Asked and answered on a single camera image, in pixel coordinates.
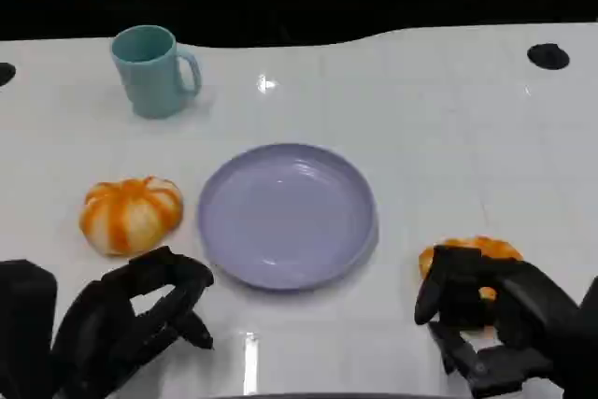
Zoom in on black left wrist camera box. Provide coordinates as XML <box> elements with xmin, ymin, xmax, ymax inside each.
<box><xmin>0</xmin><ymin>258</ymin><xmax>58</xmax><ymax>399</ymax></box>

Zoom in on lilac plate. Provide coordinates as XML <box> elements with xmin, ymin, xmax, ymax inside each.
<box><xmin>196</xmin><ymin>142</ymin><xmax>378</xmax><ymax>292</ymax></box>

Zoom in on orange white toy bread roll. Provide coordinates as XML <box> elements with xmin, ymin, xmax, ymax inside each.
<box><xmin>418</xmin><ymin>235</ymin><xmax>524</xmax><ymax>331</ymax></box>
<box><xmin>78</xmin><ymin>176</ymin><xmax>184</xmax><ymax>258</ymax></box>

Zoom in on pale green mug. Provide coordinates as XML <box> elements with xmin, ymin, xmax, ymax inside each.
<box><xmin>110</xmin><ymin>24</ymin><xmax>203</xmax><ymax>120</ymax></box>

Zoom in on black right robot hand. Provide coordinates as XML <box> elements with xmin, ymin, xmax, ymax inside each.
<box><xmin>414</xmin><ymin>244</ymin><xmax>583</xmax><ymax>399</ymax></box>

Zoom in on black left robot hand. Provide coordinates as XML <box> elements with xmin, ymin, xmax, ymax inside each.
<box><xmin>49</xmin><ymin>245</ymin><xmax>216</xmax><ymax>399</ymax></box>

